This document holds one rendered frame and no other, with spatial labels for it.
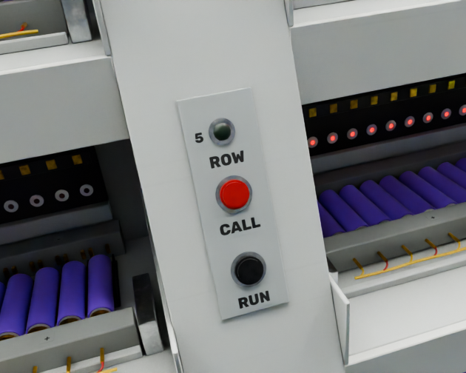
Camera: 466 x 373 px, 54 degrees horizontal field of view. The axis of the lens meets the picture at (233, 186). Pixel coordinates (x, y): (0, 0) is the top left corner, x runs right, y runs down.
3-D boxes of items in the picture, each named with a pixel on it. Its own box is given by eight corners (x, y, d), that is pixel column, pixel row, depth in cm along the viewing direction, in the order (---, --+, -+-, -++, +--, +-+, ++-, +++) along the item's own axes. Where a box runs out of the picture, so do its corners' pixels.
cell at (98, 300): (113, 269, 38) (117, 324, 32) (91, 274, 38) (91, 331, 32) (108, 251, 37) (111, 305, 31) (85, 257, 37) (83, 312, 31)
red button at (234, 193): (252, 206, 25) (247, 177, 24) (223, 212, 24) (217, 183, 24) (248, 203, 26) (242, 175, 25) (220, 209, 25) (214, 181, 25)
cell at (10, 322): (36, 288, 37) (26, 348, 31) (12, 294, 36) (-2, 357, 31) (29, 270, 36) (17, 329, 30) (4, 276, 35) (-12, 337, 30)
